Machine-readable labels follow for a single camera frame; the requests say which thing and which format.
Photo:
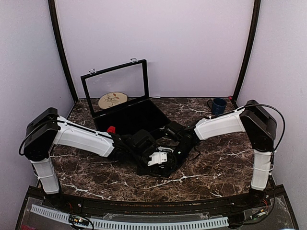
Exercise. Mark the black glass-lid display case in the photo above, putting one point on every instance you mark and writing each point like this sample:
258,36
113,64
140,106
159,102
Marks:
139,112

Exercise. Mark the white slotted cable duct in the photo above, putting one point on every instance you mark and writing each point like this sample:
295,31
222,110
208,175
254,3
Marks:
120,222

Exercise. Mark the round beige decorated plate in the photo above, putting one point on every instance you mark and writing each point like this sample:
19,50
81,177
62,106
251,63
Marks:
112,99

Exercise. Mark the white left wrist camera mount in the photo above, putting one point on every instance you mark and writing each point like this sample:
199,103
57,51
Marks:
157,158

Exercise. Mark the dark blue mug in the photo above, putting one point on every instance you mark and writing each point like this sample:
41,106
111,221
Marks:
217,105

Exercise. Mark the black curved front rail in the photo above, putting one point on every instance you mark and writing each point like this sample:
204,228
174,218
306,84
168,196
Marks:
90,204

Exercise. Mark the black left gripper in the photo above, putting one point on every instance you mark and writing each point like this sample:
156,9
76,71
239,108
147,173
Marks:
149,171

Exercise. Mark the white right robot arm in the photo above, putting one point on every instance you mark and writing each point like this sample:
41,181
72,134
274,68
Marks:
251,118

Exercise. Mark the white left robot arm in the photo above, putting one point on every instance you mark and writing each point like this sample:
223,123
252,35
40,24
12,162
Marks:
50,129

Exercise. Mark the right black frame post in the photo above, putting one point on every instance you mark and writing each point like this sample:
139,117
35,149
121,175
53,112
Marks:
248,50

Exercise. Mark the black frame post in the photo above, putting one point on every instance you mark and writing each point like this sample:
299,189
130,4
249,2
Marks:
248,50
60,47

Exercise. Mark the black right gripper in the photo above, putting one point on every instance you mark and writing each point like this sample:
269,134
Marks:
177,164

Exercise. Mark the left black frame post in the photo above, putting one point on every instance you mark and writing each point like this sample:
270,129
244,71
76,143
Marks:
60,47

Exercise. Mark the red white sock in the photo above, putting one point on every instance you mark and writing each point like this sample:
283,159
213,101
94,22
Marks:
111,129

